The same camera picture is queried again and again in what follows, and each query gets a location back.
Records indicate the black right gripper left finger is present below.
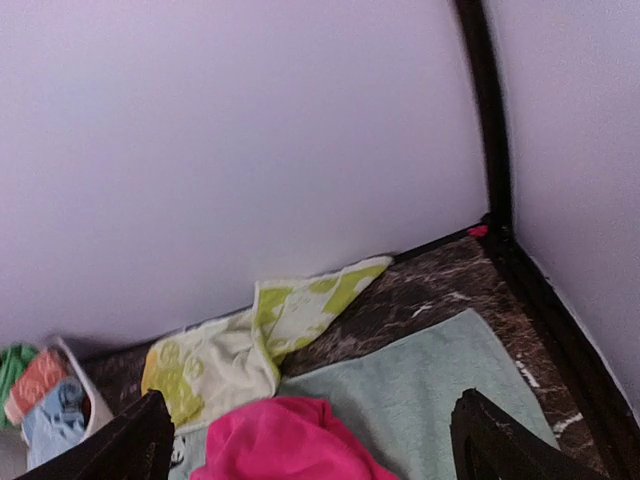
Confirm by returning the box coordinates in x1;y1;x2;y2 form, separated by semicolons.
21;390;174;480

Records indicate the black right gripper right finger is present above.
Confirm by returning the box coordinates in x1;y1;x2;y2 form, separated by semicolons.
451;389;604;480

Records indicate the pink microfibre towel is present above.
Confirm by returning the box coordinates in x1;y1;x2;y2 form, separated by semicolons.
190;397;397;479

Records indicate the light blue rolled towel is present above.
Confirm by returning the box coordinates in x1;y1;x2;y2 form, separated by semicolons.
22;377;86;471

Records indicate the yellow green patterned towel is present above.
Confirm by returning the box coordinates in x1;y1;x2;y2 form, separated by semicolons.
141;256;393;434

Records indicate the mint green panda towel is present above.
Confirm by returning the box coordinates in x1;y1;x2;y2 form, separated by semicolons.
170;310;555;479

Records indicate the orange rolled towel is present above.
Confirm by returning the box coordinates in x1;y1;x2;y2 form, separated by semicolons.
4;348;69;426

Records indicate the green rolled towel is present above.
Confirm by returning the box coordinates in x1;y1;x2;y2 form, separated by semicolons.
0;344;39;428

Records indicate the black right corner post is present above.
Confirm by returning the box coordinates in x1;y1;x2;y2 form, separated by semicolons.
454;0;513;240

